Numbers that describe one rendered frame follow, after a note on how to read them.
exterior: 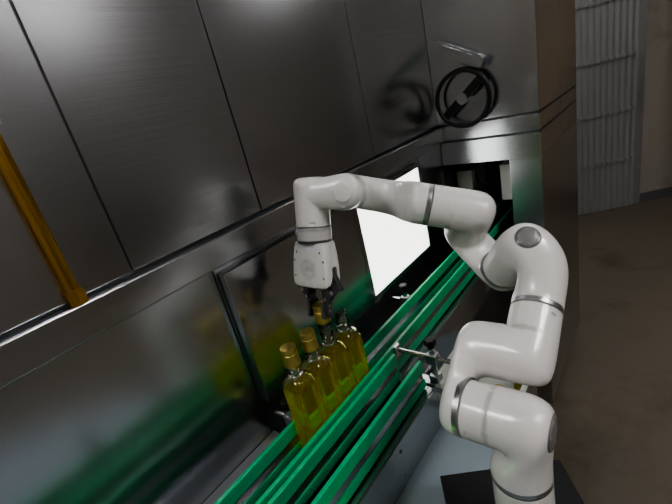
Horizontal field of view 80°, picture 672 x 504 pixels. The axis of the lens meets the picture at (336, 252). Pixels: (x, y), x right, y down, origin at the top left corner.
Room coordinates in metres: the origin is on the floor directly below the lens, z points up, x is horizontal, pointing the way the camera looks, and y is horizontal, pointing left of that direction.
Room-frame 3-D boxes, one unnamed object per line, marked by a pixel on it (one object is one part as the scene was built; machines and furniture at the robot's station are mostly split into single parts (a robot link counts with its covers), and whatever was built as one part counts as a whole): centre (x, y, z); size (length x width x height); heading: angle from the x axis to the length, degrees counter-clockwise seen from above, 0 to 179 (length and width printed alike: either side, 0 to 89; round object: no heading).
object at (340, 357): (0.80, 0.07, 0.99); 0.06 x 0.06 x 0.21; 47
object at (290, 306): (1.13, -0.06, 1.15); 0.90 x 0.03 x 0.34; 137
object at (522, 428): (0.48, -0.20, 1.05); 0.13 x 0.10 x 0.16; 48
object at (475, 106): (1.55, -0.60, 1.49); 0.21 x 0.05 x 0.21; 47
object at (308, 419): (0.71, 0.14, 0.99); 0.06 x 0.06 x 0.21; 47
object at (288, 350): (0.71, 0.14, 1.14); 0.04 x 0.04 x 0.04
